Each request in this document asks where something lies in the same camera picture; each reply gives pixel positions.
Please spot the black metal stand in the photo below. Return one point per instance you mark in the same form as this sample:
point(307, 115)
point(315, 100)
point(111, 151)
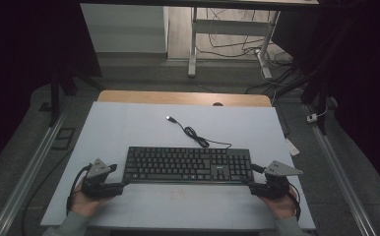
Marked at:
point(55, 98)
point(322, 98)

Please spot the white-legged desk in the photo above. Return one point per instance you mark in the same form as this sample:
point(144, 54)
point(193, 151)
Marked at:
point(225, 27)

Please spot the white tag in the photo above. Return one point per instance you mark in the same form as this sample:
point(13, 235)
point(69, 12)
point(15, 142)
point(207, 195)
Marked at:
point(292, 147)

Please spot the white table mat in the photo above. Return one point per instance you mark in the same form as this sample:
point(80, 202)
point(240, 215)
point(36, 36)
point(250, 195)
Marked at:
point(129, 124)

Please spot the small white box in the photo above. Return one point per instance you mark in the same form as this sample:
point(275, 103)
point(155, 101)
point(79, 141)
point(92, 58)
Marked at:
point(311, 118)

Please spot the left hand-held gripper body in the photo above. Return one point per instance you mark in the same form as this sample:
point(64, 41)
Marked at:
point(94, 185)

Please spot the person's left hand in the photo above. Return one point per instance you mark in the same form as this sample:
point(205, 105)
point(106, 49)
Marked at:
point(84, 205)

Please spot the white cabinet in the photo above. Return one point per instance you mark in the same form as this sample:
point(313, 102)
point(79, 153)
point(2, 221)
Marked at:
point(125, 29)

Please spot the aluminium rail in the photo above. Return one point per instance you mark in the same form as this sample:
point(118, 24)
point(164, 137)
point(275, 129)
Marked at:
point(27, 177)
point(339, 173)

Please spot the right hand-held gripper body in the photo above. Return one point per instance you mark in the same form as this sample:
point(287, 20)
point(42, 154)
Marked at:
point(276, 185)

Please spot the person's right hand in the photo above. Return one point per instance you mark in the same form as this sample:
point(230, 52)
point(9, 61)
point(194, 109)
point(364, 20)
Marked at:
point(281, 208)

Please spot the black keyboard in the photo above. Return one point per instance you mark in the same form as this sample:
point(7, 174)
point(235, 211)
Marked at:
point(178, 164)

